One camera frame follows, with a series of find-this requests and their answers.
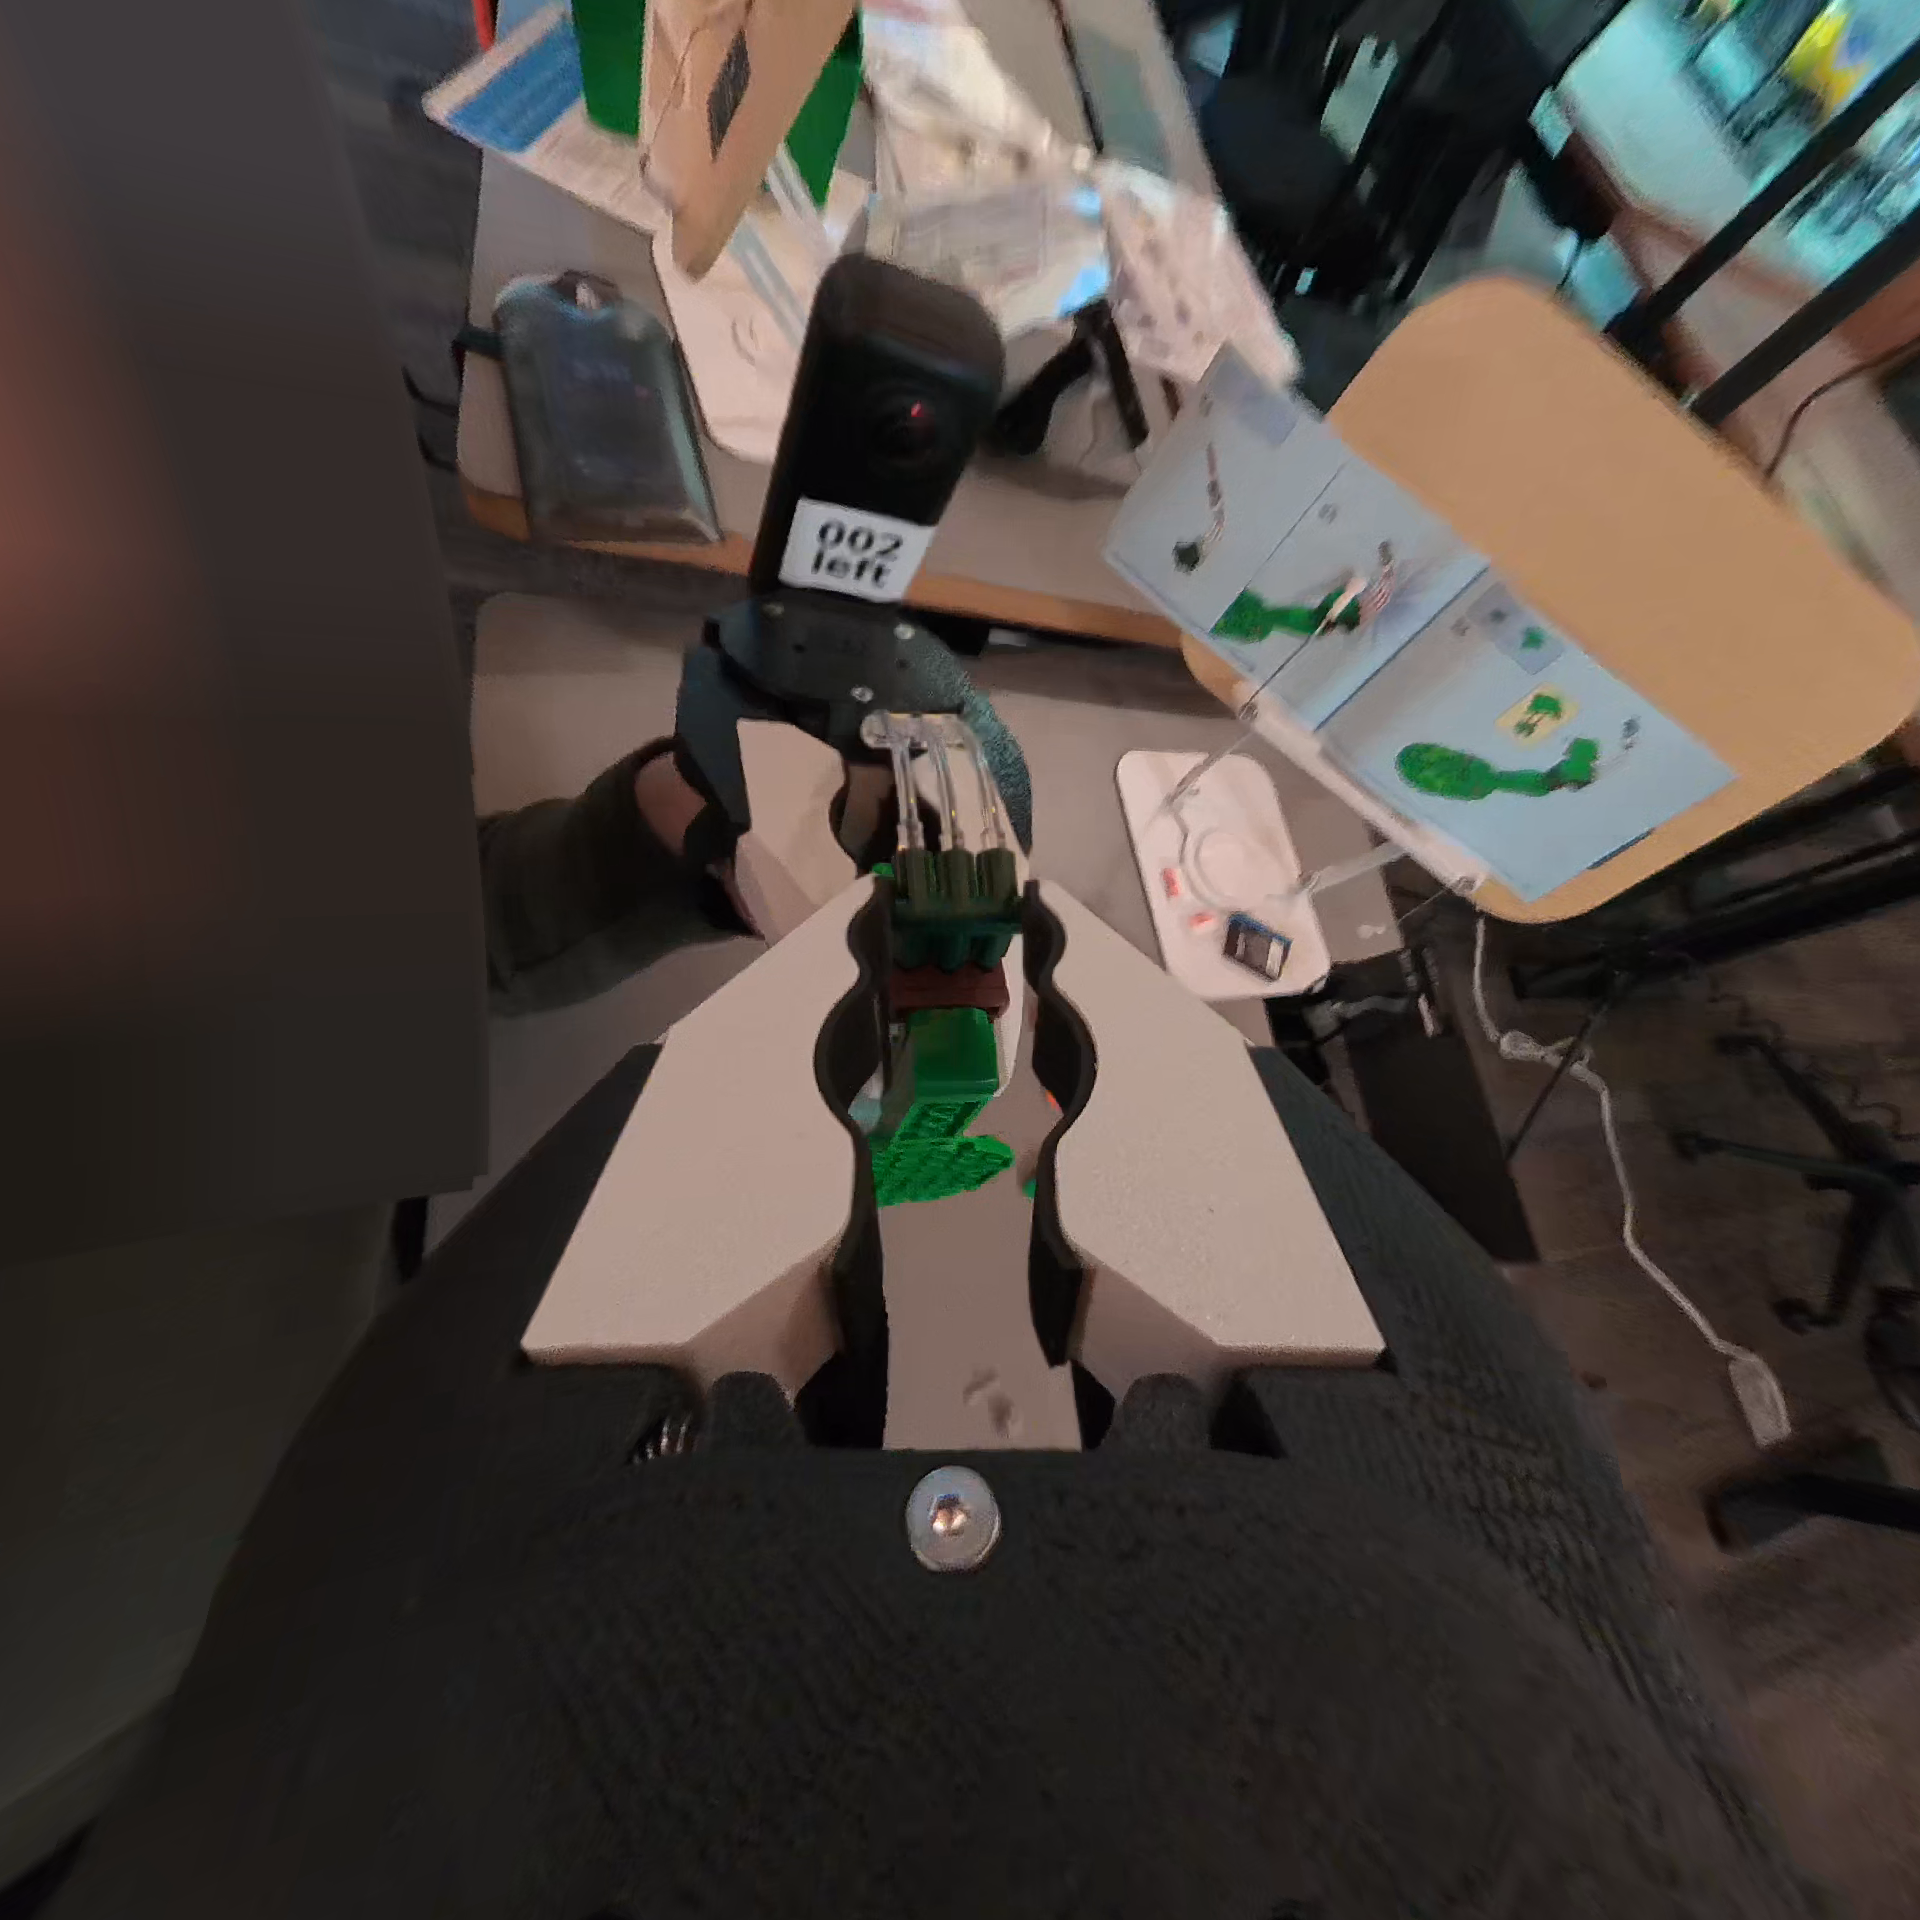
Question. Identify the clear acrylic book stand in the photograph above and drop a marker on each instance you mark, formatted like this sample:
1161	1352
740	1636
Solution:
1170	810

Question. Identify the instruction booklet on stand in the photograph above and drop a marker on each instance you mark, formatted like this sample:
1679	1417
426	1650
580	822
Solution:
1622	493

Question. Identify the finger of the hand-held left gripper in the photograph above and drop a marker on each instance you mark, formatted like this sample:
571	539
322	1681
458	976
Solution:
786	826

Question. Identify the dark green clear tube assembly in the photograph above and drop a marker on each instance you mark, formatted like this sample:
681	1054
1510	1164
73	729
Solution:
945	900

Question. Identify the small black blue box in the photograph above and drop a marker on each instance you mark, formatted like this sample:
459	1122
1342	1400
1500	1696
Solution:
1257	944

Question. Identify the scattered printed papers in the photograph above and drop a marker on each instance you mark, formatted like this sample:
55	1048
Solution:
1019	194

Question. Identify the idle gripper device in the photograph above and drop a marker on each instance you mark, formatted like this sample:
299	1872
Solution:
1065	376

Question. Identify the grey desk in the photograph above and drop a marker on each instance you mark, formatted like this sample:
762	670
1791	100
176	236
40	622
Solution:
569	675

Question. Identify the open instruction booklet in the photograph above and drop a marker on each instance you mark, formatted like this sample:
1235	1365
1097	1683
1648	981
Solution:
1320	509

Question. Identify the blue leaflet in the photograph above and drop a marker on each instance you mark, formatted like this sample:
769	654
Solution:
523	89

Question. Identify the clear plastic pouch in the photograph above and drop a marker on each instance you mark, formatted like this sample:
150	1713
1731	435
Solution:
599	421

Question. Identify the person's left hand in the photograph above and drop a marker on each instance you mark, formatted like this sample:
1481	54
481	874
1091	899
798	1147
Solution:
675	810

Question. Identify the green box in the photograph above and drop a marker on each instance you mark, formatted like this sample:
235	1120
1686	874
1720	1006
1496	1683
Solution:
615	60

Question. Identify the person's left forearm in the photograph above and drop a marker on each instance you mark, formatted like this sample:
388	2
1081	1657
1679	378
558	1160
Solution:
569	885

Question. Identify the green toy brick build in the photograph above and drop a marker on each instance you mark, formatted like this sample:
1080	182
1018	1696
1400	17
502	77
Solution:
945	1080

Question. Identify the black office chair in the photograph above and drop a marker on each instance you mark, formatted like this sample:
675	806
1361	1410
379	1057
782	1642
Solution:
1348	136

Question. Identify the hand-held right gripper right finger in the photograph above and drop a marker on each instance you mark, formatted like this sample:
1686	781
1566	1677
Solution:
1215	1185

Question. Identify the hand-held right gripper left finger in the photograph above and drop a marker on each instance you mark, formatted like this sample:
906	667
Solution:
690	1185

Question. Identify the black chair base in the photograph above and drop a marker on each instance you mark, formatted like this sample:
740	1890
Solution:
1846	1200

